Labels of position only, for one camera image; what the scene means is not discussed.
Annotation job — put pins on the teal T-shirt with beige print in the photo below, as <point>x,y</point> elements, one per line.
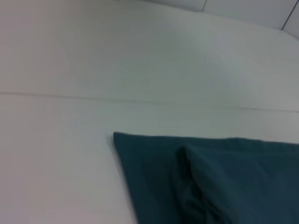
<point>210,182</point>

